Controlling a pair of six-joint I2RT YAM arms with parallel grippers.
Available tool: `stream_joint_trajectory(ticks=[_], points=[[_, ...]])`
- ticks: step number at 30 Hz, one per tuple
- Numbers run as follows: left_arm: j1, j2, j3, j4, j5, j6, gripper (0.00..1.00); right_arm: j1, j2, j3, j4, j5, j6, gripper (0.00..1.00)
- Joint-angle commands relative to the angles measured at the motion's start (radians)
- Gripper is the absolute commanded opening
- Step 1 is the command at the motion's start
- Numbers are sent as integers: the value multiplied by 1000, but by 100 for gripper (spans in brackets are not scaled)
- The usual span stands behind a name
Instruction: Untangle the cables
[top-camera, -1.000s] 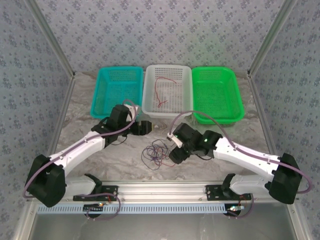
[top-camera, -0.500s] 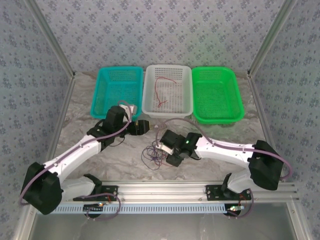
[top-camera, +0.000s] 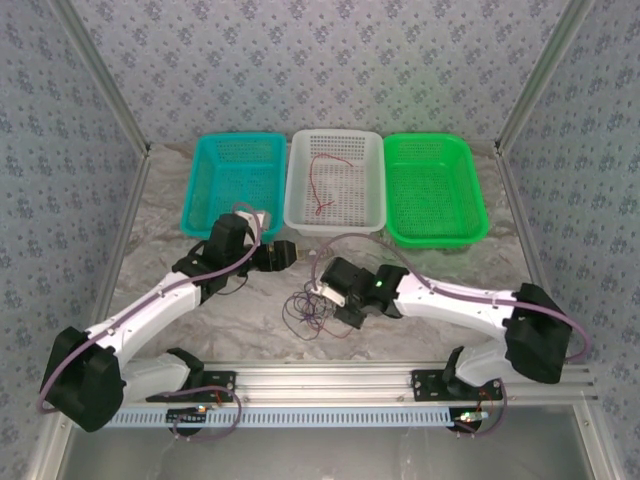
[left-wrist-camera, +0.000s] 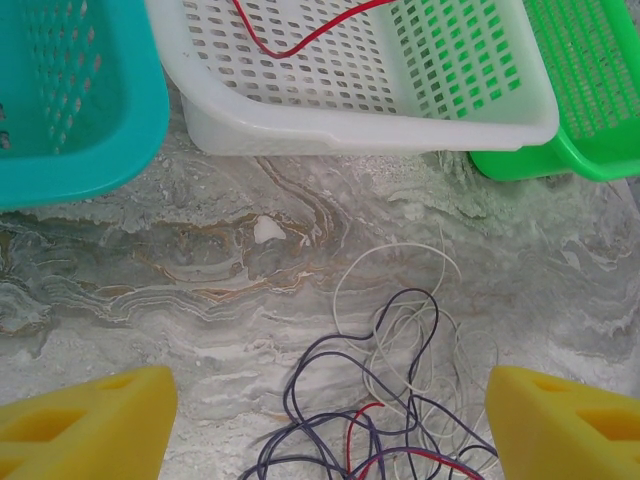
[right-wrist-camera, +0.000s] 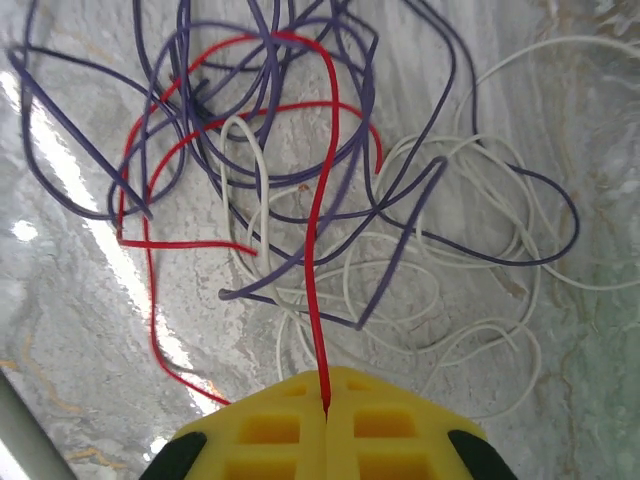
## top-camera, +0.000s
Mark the teal plastic basket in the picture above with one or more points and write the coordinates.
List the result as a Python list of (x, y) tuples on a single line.
[(225, 175)]

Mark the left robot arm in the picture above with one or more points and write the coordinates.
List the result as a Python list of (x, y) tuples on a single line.
[(80, 390)]

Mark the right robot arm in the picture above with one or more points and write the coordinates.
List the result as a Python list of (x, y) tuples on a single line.
[(540, 340)]

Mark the white plastic basket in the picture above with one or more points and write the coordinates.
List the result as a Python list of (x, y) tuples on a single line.
[(350, 200)]

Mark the green plastic basket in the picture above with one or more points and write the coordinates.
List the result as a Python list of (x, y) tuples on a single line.
[(435, 190)]

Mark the grey metal panel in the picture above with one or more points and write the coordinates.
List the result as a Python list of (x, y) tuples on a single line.
[(325, 455)]

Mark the small circuit board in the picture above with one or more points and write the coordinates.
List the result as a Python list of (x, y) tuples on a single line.
[(182, 415), (470, 416)]

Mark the red power lead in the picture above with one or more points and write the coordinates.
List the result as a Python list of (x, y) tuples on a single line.
[(482, 400), (220, 397)]

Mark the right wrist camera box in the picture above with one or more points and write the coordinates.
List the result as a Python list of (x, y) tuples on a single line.
[(330, 294)]

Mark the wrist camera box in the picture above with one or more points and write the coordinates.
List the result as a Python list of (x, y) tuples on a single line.
[(330, 294), (265, 220)]

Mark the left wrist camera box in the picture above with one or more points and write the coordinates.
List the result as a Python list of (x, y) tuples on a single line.
[(265, 220)]

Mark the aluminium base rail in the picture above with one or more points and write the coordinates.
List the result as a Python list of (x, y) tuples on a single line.
[(325, 380)]

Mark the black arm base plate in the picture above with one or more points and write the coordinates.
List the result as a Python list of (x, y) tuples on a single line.
[(422, 385), (229, 380)]

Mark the aluminium frame post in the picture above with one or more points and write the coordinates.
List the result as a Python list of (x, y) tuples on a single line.
[(102, 75), (540, 75)]

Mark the aluminium lower frame rail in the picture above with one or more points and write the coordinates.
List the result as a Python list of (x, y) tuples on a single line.
[(49, 450), (600, 450)]

